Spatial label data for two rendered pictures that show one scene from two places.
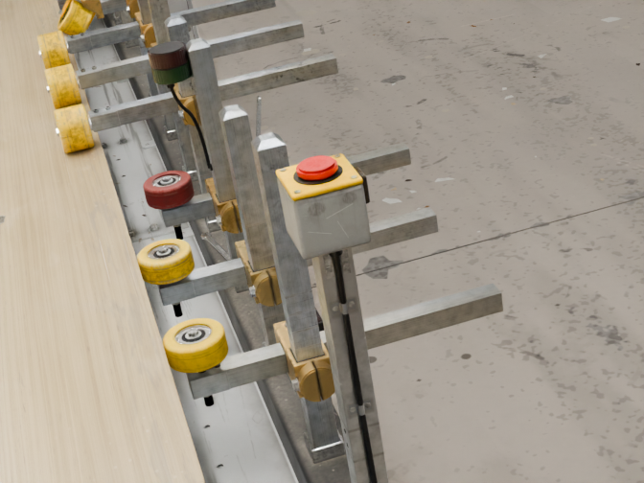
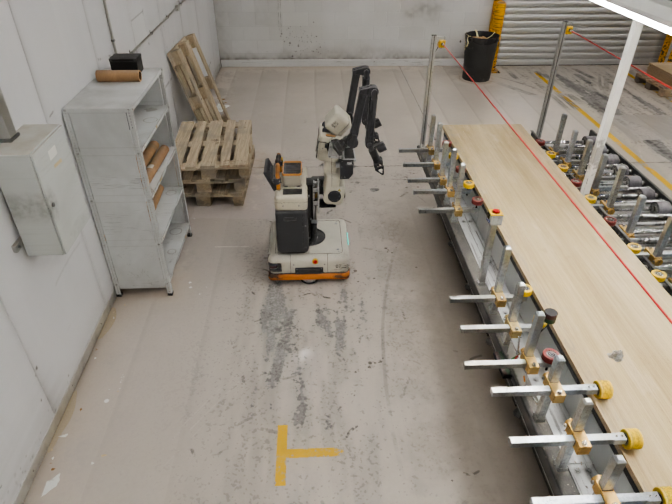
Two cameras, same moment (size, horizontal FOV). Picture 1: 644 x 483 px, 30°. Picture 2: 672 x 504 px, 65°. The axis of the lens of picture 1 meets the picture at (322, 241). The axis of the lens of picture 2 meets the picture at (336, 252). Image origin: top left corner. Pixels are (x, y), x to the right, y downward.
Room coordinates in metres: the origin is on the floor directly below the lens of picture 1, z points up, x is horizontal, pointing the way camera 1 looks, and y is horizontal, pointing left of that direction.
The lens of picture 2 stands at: (3.75, -0.54, 2.76)
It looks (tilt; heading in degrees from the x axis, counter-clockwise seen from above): 35 degrees down; 188
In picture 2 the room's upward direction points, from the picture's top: 1 degrees clockwise
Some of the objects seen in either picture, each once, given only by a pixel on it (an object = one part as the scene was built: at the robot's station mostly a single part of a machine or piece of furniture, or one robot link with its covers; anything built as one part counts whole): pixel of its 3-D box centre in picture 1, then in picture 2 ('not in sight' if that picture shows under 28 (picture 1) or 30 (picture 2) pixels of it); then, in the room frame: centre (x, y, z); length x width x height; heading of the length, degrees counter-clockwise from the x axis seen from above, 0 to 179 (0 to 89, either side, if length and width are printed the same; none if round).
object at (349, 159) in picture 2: not in sight; (344, 158); (0.02, -1.01, 0.99); 0.28 x 0.16 x 0.22; 11
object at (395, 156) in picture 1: (287, 185); (508, 364); (1.86, 0.04, 0.84); 0.43 x 0.03 x 0.04; 101
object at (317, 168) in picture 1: (317, 171); not in sight; (1.05, -0.01, 1.22); 0.04 x 0.04 x 0.02
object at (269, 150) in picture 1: (299, 310); (499, 281); (1.31, 0.04, 0.92); 0.04 x 0.04 x 0.48; 11
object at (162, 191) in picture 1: (172, 208); (548, 361); (1.82, 0.24, 0.85); 0.08 x 0.08 x 0.11
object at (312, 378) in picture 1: (305, 358); (498, 296); (1.33, 0.05, 0.84); 0.14 x 0.06 x 0.05; 11
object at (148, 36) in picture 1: (151, 29); (606, 495); (2.56, 0.29, 0.95); 0.14 x 0.06 x 0.05; 11
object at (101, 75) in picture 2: not in sight; (118, 75); (0.18, -2.63, 1.59); 0.30 x 0.08 x 0.08; 101
